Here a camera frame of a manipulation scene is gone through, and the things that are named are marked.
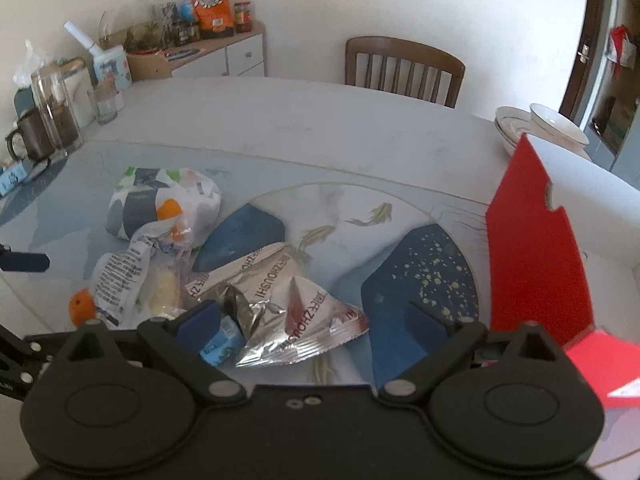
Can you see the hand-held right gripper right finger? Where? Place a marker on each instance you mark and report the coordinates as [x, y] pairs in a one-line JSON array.
[[425, 322]]

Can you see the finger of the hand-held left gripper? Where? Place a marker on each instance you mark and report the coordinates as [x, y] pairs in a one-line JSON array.
[[25, 262], [30, 352]]

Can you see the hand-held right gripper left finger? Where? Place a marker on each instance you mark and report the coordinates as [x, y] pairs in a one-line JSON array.
[[197, 327]]

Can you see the red cardboard box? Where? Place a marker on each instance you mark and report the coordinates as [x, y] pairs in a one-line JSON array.
[[530, 260]]

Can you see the round white marble desktop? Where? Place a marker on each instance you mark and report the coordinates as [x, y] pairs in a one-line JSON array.
[[350, 120]]

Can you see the small blue packet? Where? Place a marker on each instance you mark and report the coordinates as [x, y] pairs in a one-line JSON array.
[[222, 347]]

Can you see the small orange mandarin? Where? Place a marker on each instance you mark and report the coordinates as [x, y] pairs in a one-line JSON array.
[[80, 307]]

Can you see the blue tissue box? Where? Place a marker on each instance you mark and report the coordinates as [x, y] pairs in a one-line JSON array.
[[11, 177]]

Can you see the white silver snack packet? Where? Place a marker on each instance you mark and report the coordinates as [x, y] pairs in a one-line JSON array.
[[260, 265]]

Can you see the clear printed plastic wrapper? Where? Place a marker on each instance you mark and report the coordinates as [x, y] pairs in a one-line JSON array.
[[120, 280]]

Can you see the brown mug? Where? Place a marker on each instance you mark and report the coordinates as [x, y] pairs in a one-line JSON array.
[[30, 137]]

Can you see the white patterned plastic bag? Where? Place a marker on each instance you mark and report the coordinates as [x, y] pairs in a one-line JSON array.
[[150, 200]]

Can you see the tall glass pitcher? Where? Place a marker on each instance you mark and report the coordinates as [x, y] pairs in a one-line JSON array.
[[55, 115]]

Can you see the blue fish print glass turntable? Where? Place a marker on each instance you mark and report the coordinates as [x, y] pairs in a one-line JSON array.
[[320, 200]]

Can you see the small glass cup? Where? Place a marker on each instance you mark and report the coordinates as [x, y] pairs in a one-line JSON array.
[[104, 105]]

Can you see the clear plastic bag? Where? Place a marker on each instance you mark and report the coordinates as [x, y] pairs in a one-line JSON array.
[[30, 67]]

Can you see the white blue printed canister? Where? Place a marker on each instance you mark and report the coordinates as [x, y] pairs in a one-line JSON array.
[[112, 70]]

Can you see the stack of white plates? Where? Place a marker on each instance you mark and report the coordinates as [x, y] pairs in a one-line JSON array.
[[510, 125]]

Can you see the white gold-rimmed bowl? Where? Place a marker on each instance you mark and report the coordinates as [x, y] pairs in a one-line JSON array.
[[557, 127]]

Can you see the brown wooden chair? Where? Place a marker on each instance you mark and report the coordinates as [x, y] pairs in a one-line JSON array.
[[400, 60]]

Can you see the white wooden sideboard cabinet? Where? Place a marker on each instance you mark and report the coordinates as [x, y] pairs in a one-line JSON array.
[[240, 55]]

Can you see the clear glass jar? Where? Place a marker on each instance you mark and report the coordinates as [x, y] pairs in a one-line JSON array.
[[167, 22]]

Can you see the dark sauce jar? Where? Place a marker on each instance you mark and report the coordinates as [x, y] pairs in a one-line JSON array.
[[194, 32]]

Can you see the red lidded jar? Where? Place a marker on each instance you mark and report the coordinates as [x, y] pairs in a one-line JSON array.
[[243, 17]]

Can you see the orange snack bag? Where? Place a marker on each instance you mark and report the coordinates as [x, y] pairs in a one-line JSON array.
[[212, 7]]

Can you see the brown wooden door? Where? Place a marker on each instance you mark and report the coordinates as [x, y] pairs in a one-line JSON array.
[[582, 35]]

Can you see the red bag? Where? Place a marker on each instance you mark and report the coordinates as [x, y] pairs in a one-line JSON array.
[[621, 45]]

